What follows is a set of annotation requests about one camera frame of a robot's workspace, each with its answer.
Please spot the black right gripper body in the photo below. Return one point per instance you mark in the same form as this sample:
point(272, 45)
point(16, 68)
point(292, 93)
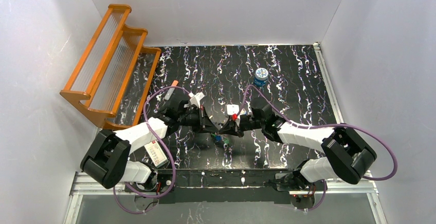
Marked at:
point(238, 125)

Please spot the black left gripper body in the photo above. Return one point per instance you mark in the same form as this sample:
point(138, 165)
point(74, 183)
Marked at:
point(203, 118)

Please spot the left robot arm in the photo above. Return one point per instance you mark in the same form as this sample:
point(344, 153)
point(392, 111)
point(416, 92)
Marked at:
point(107, 159)

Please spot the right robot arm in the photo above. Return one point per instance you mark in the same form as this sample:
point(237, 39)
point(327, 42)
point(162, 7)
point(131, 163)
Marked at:
point(347, 155)

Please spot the orange capped white highlighter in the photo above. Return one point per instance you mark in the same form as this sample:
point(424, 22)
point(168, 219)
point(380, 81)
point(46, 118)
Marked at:
point(171, 90)

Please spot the white label box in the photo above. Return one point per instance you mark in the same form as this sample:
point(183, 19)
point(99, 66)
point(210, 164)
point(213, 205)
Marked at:
point(156, 154)

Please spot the blue round tin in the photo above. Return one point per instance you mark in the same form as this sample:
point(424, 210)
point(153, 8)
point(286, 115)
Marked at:
point(261, 77)

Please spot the orange wooden tiered rack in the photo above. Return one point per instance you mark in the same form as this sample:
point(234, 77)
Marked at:
point(112, 78)

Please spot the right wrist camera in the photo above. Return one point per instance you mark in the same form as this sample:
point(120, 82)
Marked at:
point(232, 111)

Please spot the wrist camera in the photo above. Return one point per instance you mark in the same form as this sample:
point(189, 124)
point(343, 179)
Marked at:
point(232, 111)
point(195, 99)

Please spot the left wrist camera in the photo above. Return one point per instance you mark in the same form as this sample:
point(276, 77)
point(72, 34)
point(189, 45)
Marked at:
point(195, 99)

